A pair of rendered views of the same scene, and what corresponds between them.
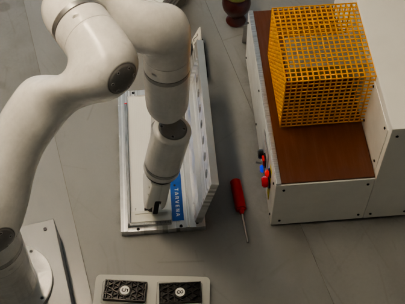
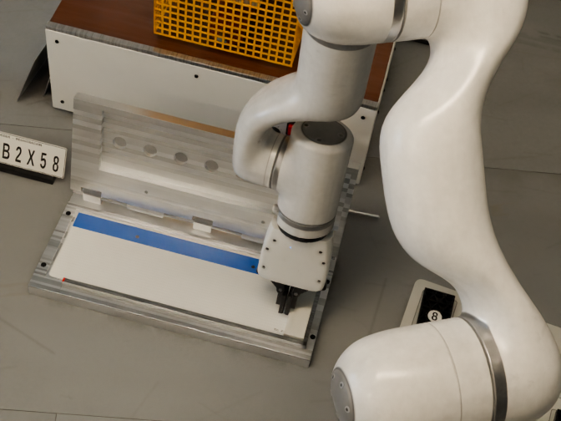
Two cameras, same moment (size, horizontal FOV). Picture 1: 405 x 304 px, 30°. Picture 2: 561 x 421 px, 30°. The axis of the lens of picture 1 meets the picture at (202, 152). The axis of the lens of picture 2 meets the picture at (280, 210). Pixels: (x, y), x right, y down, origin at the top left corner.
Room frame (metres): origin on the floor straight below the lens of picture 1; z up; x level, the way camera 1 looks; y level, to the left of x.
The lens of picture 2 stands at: (0.82, 1.00, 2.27)
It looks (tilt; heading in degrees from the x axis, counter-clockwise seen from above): 52 degrees down; 280
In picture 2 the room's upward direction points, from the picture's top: 9 degrees clockwise
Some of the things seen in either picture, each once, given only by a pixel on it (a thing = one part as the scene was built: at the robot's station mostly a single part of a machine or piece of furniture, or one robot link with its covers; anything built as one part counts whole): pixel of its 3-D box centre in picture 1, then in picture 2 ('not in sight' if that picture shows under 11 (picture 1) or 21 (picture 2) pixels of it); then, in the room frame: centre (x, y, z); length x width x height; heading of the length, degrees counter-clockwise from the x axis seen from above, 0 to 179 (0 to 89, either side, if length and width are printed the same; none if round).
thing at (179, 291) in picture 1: (179, 292); (433, 318); (0.73, 0.06, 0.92); 0.10 x 0.05 x 0.01; 92
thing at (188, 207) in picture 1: (159, 155); (187, 269); (1.11, 0.11, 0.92); 0.44 x 0.21 x 0.04; 4
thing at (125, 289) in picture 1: (125, 291); not in sight; (0.73, 0.19, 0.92); 0.10 x 0.05 x 0.01; 85
